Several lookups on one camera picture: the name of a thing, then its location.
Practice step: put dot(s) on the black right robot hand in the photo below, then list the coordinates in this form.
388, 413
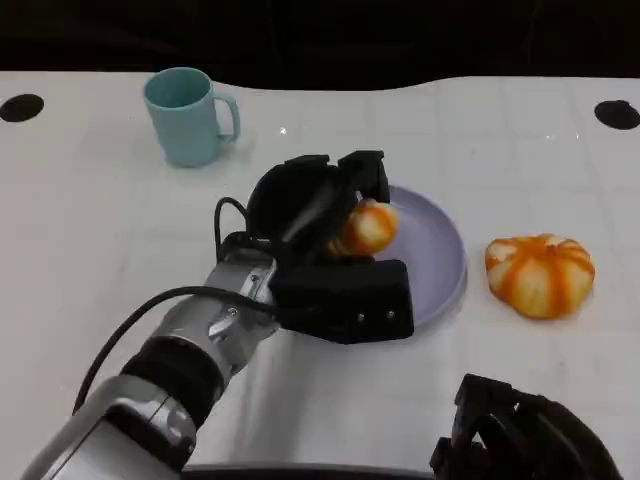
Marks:
530, 440

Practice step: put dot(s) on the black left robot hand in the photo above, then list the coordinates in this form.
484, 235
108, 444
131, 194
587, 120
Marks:
290, 205

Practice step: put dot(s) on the orange white toy bread roll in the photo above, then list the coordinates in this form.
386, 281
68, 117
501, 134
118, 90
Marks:
540, 282
372, 227

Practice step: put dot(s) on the pale green mug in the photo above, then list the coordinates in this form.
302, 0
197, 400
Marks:
182, 122

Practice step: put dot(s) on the lilac plate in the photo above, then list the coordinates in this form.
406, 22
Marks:
435, 250

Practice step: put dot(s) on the black round table grommet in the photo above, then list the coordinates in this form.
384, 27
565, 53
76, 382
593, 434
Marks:
616, 114
21, 107

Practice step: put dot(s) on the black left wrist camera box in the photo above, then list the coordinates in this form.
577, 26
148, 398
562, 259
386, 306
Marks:
350, 300

